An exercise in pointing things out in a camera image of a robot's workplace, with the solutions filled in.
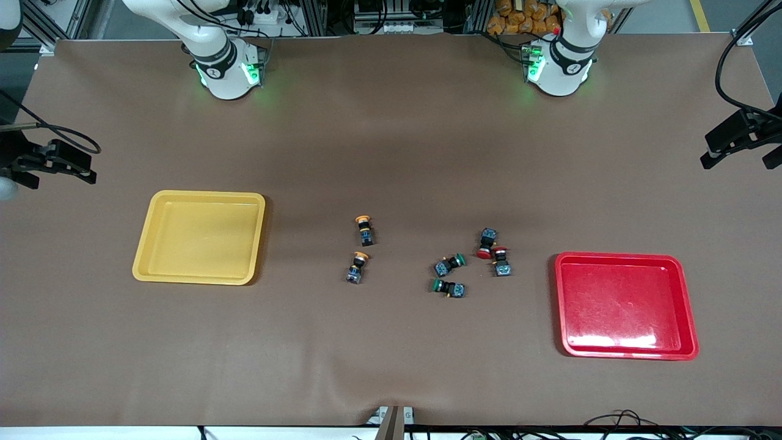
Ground orange packets pile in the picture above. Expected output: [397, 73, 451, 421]
[487, 0, 561, 35]

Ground white power strip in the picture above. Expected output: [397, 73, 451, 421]
[356, 21, 445, 35]

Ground red plastic tray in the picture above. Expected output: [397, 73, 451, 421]
[555, 252, 700, 361]

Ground yellow plastic tray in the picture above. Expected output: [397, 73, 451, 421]
[132, 190, 266, 286]

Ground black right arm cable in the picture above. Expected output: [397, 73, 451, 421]
[0, 90, 102, 155]

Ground aluminium frame profile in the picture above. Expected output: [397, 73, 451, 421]
[12, 0, 83, 57]
[733, 0, 782, 47]

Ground short aluminium post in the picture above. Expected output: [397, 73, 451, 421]
[367, 405, 416, 440]

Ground aluminium frame upright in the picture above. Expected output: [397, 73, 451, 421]
[298, 0, 331, 36]

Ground brown table mat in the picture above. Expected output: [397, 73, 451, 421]
[0, 34, 782, 427]

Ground black cable bundle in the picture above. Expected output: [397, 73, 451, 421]
[583, 408, 782, 440]

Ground green push button switch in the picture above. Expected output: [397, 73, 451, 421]
[434, 253, 467, 279]
[432, 278, 466, 299]

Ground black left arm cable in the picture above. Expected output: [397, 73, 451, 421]
[715, 0, 782, 123]

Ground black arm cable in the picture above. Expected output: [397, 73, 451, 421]
[0, 90, 102, 155]
[715, 0, 782, 123]

